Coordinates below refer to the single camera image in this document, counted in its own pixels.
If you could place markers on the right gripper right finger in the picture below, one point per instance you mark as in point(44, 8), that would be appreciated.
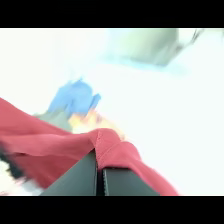
point(123, 183)

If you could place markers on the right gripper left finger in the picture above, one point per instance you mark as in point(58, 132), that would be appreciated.
point(81, 178)

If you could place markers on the red T-shirt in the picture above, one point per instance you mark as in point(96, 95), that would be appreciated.
point(50, 146)

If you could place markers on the cream garment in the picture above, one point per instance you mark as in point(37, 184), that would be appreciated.
point(96, 123)

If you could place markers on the blue garment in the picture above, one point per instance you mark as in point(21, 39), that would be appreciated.
point(75, 96)

